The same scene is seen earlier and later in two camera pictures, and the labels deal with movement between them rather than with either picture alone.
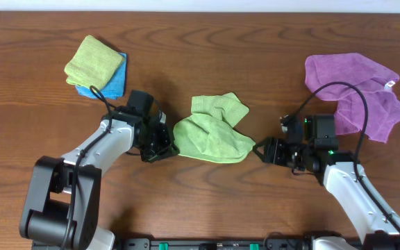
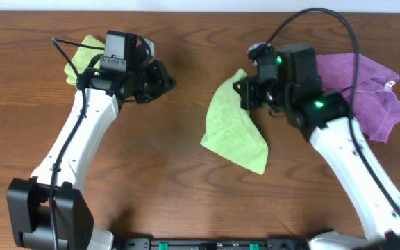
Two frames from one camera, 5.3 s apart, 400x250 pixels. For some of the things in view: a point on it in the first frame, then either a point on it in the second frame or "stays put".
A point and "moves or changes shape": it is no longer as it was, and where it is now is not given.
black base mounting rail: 266,244 stays put
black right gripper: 273,151 to 247,93
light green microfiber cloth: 208,135 moves or changes shape
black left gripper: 167,148 to 160,76
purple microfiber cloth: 385,107 stays put
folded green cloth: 94,63 stays put
